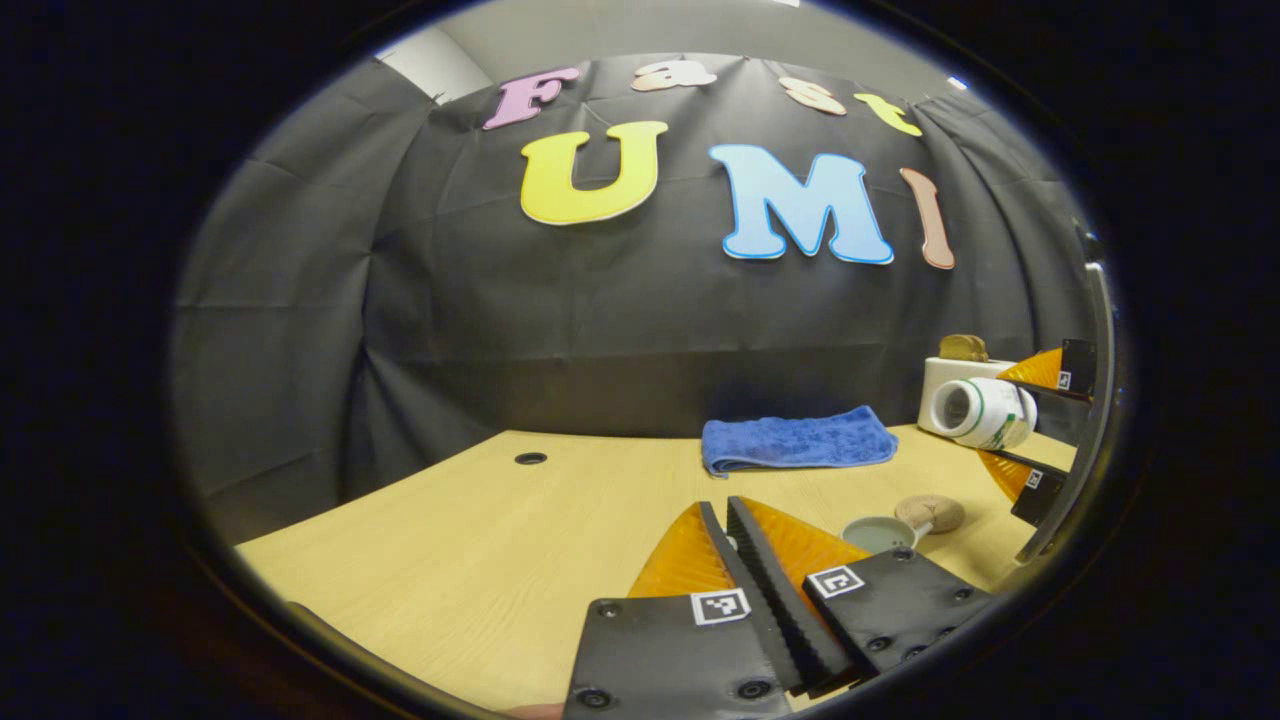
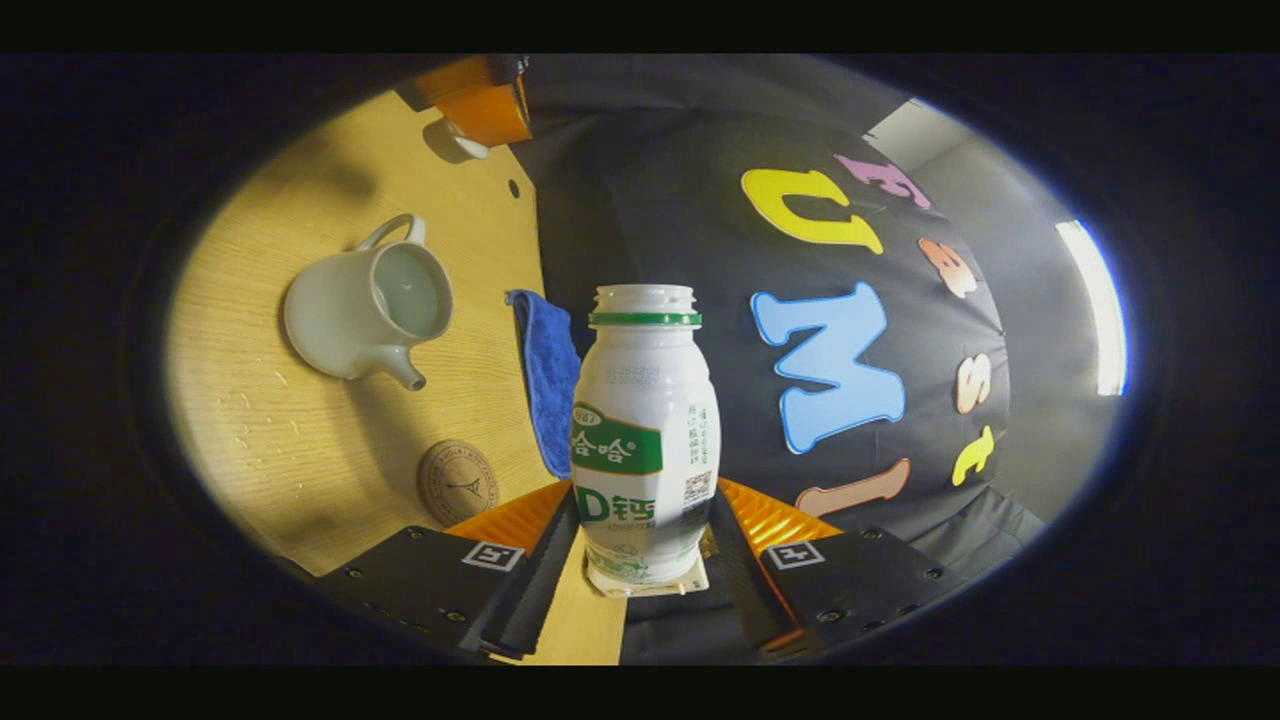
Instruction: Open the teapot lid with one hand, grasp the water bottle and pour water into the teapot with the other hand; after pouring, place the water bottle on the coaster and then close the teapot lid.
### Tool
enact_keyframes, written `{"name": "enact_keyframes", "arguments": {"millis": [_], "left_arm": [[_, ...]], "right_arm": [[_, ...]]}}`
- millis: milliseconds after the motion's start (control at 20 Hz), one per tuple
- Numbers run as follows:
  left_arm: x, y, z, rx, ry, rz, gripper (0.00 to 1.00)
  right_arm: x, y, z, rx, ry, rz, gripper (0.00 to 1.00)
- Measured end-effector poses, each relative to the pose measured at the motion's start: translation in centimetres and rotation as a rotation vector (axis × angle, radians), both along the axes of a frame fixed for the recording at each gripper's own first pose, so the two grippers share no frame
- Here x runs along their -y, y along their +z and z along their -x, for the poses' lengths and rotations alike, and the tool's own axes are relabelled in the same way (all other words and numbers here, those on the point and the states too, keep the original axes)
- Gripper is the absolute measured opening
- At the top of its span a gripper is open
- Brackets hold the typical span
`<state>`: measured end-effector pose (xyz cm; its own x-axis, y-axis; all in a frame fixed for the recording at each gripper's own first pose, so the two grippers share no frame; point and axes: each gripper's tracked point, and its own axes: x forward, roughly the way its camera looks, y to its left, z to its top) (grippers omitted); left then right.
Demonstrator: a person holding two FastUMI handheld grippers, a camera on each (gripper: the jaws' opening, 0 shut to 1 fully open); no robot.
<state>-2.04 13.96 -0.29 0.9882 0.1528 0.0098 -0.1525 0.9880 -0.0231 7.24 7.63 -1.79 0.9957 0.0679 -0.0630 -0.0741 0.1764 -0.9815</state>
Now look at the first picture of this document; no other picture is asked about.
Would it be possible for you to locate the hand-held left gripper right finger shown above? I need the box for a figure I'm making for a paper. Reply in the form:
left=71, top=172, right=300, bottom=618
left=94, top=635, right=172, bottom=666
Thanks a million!
left=727, top=497, right=991, bottom=698

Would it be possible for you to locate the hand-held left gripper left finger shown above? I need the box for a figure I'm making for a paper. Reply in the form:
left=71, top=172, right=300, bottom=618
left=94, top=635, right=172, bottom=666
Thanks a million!
left=562, top=500, right=803, bottom=720

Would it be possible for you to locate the white plastic water bottle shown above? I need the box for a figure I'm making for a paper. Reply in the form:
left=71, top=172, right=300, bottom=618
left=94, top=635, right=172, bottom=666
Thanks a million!
left=930, top=377, right=1039, bottom=451

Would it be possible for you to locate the round brown coaster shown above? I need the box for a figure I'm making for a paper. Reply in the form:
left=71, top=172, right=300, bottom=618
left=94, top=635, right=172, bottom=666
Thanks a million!
left=895, top=495, right=967, bottom=535

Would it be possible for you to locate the white teacup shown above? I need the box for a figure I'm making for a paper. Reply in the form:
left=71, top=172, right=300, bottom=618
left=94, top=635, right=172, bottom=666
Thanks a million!
left=842, top=515, right=922, bottom=555

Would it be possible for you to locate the white toaster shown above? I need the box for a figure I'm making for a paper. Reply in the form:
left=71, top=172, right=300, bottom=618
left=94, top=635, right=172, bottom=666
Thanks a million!
left=917, top=355, right=1017, bottom=437

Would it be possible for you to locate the blue folded towel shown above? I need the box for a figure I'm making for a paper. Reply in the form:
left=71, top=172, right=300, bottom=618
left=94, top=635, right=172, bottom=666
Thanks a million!
left=701, top=405, right=899, bottom=478

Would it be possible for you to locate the black backdrop cloth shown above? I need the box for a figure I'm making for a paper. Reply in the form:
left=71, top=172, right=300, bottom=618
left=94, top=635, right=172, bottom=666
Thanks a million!
left=170, top=52, right=1096, bottom=546

